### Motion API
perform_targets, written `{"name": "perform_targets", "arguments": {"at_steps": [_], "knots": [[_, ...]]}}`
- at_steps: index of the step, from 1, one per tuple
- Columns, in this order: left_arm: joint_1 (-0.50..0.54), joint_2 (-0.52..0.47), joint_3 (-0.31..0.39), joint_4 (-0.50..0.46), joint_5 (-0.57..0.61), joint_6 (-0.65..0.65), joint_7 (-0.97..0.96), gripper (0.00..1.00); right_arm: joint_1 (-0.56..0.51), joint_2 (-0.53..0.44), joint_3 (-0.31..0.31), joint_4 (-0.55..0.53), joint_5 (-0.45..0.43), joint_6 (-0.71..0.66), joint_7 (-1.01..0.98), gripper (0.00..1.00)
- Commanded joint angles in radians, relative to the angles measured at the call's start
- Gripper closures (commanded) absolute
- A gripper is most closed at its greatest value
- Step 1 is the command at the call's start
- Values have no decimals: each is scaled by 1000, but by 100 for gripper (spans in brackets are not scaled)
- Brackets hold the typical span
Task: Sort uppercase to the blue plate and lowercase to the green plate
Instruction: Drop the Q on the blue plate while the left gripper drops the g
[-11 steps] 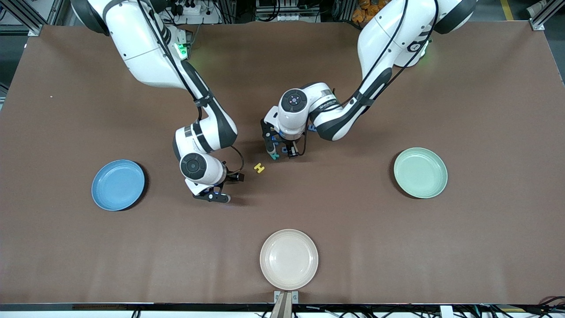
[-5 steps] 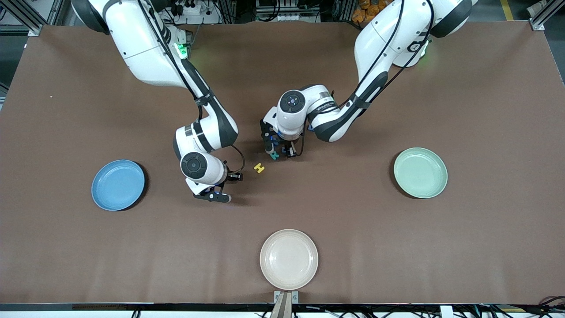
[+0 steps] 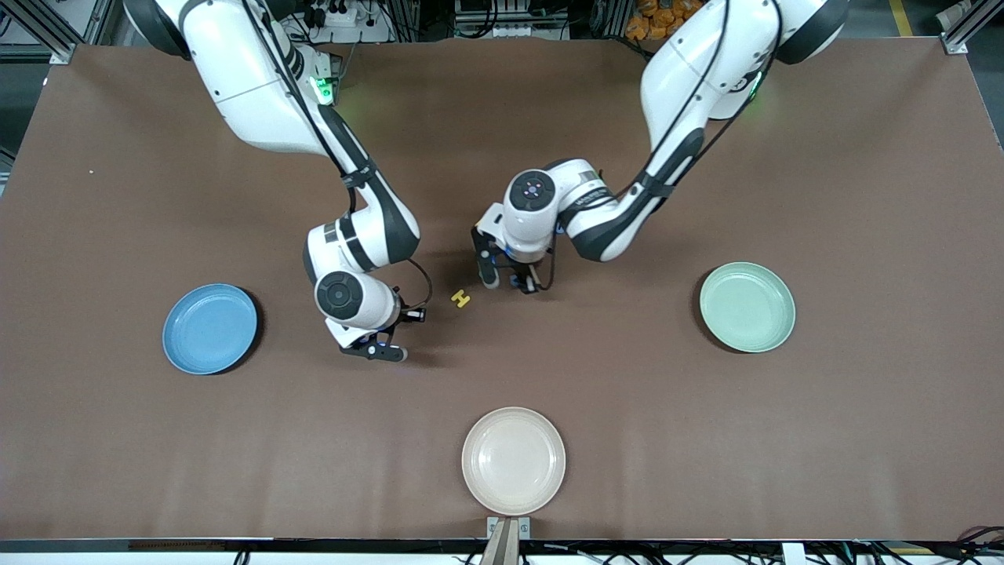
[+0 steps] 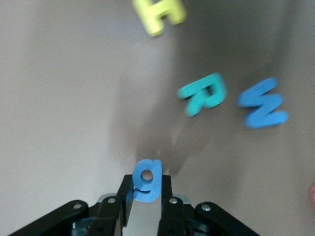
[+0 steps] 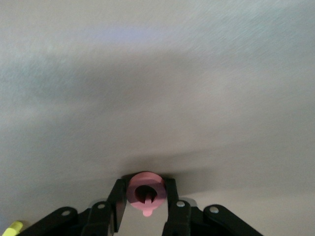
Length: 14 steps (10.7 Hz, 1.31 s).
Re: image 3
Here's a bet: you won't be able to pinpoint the blue plate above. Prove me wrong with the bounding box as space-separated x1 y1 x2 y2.
162 283 258 376

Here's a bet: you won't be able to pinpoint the beige pink plate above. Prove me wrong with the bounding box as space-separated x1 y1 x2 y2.
461 406 566 517

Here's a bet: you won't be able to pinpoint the green plate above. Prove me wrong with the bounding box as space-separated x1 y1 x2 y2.
699 261 796 354

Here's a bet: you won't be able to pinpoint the grey electronics box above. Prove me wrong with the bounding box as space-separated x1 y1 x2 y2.
453 0 571 40

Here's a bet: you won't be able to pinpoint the white power strip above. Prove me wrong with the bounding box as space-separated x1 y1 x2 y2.
300 0 393 44

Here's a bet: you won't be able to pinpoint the orange snack bags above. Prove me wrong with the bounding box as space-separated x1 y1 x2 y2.
625 0 707 42

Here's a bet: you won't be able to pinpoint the aluminium frame profile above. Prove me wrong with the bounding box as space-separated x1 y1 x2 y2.
939 0 1004 56
12 0 107 65

